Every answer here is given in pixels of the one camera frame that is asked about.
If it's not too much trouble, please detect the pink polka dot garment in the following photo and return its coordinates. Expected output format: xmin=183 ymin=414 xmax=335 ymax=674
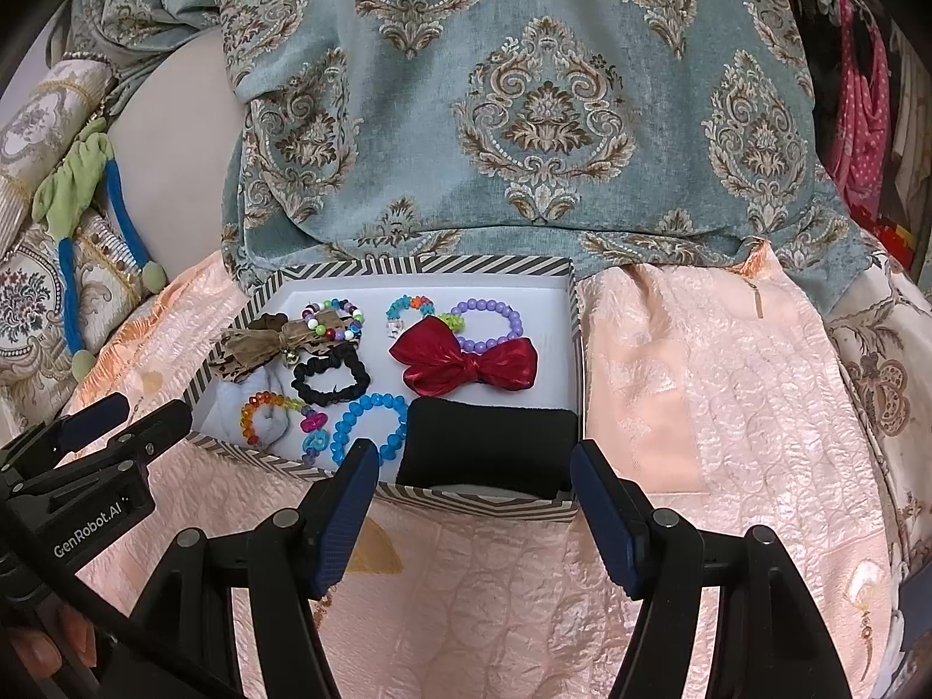
xmin=830 ymin=0 xmax=893 ymax=212

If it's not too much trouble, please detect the multicolour bead bracelet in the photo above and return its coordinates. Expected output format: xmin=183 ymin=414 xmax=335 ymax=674
xmin=300 ymin=297 xmax=365 ymax=343

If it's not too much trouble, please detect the striped gift box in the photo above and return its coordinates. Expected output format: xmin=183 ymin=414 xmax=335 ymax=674
xmin=182 ymin=253 xmax=584 ymax=525

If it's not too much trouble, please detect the black cushion pad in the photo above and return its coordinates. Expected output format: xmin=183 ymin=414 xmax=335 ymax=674
xmin=397 ymin=397 xmax=580 ymax=502

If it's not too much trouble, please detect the cream rolled damask pillow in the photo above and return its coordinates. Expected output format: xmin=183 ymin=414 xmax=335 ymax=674
xmin=0 ymin=58 xmax=114 ymax=256

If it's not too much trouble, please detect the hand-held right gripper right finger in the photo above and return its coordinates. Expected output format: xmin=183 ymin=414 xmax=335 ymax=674
xmin=570 ymin=440 xmax=864 ymax=699

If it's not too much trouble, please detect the orange rainbow bead bracelet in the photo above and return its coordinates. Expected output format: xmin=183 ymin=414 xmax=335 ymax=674
xmin=240 ymin=391 xmax=332 ymax=463

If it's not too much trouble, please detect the cream floral bedsheet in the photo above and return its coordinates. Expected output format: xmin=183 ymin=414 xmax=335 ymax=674
xmin=822 ymin=233 xmax=932 ymax=598

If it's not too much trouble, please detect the person's left hand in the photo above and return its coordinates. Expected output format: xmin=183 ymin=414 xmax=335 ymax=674
xmin=0 ymin=593 xmax=103 ymax=682

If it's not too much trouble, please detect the red satin bow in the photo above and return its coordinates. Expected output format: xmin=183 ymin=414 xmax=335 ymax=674
xmin=389 ymin=319 xmax=540 ymax=390

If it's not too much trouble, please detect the brown leopard print bow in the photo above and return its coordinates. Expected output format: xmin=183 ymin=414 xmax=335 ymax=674
xmin=217 ymin=309 xmax=343 ymax=383

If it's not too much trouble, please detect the pink quilted bedspread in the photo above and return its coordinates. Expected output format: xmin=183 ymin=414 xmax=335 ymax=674
xmin=44 ymin=248 xmax=904 ymax=699

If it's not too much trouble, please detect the purple bead bracelet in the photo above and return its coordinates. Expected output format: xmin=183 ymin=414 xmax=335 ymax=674
xmin=446 ymin=297 xmax=527 ymax=354

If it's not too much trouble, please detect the teal and green bead bracelet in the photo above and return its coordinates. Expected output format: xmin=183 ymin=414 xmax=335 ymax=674
xmin=384 ymin=292 xmax=467 ymax=336

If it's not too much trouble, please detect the light blue scrunchie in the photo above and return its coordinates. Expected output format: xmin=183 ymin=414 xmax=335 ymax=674
xmin=198 ymin=368 xmax=314 ymax=453

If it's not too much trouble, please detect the green and blue plush toy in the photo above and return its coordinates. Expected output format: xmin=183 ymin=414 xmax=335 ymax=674
xmin=30 ymin=120 xmax=168 ymax=380

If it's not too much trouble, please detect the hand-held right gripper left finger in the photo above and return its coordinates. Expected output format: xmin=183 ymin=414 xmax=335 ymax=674
xmin=135 ymin=438 xmax=381 ymax=699

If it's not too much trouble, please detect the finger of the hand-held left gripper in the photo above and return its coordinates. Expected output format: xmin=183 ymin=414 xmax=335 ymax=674
xmin=91 ymin=399 xmax=195 ymax=473
xmin=52 ymin=391 xmax=132 ymax=454

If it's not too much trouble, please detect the cream floral damask pillow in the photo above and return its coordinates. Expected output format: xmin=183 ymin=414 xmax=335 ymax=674
xmin=0 ymin=211 xmax=157 ymax=412

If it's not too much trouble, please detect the beige cushion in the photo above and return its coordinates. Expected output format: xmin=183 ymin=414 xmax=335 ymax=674
xmin=105 ymin=29 xmax=252 ymax=292

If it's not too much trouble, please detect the blue-grey damask blanket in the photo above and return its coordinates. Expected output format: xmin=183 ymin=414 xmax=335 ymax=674
xmin=73 ymin=0 xmax=875 ymax=322

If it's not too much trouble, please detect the black scrunchie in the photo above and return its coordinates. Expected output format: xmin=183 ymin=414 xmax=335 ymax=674
xmin=292 ymin=349 xmax=372 ymax=403

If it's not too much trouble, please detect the blue crystal bead bracelet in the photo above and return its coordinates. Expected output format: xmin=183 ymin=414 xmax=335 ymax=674
xmin=331 ymin=393 xmax=410 ymax=461

